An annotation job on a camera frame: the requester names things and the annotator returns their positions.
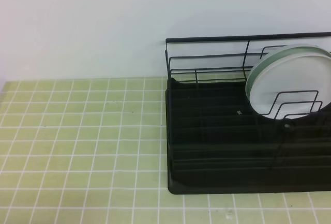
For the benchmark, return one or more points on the black drip tray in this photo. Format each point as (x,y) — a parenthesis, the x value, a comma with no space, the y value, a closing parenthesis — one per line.
(217,144)

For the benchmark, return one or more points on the pale green plate in rack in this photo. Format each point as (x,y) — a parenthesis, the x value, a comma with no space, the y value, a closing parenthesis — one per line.
(279,53)

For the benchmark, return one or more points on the white round plate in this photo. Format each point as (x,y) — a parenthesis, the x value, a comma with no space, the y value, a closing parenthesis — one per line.
(291,87)

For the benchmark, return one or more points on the black wire dish rack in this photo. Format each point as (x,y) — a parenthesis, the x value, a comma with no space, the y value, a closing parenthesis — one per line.
(228,59)

